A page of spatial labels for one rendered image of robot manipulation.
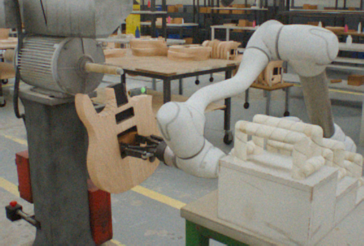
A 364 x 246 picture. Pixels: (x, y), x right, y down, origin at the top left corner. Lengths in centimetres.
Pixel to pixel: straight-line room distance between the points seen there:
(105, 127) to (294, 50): 71
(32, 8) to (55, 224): 98
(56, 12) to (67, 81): 29
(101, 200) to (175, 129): 107
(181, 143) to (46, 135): 86
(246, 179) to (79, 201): 120
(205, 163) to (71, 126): 87
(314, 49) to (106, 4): 73
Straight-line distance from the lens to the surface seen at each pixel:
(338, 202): 121
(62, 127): 200
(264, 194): 111
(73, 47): 180
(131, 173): 165
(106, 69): 169
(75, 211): 217
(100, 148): 153
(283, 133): 104
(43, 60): 188
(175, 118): 122
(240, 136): 111
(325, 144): 127
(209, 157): 132
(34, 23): 198
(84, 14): 154
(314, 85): 171
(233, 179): 115
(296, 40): 158
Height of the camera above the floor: 151
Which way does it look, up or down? 14 degrees down
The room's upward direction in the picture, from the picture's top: straight up
